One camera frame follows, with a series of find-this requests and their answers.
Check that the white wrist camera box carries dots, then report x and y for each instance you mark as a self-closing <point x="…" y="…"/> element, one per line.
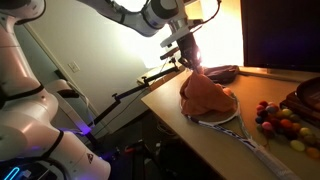
<point x="171" y="40"/>

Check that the black stereo camera bar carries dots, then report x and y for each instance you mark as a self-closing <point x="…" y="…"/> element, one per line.
<point x="168" y="54"/>

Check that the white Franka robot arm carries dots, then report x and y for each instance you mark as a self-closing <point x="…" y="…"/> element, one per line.
<point x="23" y="110"/>

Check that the white blue tennis racket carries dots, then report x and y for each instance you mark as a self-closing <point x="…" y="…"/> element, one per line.
<point x="240" y="135"/>

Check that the orange terry towel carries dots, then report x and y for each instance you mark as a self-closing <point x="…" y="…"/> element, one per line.
<point x="206" y="96"/>

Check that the white wall outlet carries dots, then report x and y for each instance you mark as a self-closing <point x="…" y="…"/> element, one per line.
<point x="74" y="67"/>

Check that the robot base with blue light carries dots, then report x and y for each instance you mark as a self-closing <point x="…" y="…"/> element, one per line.
<point x="20" y="171"/>

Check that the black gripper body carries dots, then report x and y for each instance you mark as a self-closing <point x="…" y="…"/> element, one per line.
<point x="190" y="48"/>

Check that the light wooden side board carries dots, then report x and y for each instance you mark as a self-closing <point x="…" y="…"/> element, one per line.
<point x="156" y="75"/>

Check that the black articulated camera mount arm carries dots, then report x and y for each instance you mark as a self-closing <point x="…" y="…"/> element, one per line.
<point x="133" y="90"/>

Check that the white stand post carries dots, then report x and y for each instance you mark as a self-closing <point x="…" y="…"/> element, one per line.
<point x="71" y="103"/>

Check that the black computer monitor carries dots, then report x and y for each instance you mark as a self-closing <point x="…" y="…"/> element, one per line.
<point x="280" y="33"/>

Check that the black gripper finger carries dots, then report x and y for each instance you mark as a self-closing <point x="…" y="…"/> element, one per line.
<point x="185" y="62"/>
<point x="198" y="68"/>

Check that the colourful felt ball garland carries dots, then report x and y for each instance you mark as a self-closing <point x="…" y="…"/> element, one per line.
<point x="283" y="125"/>

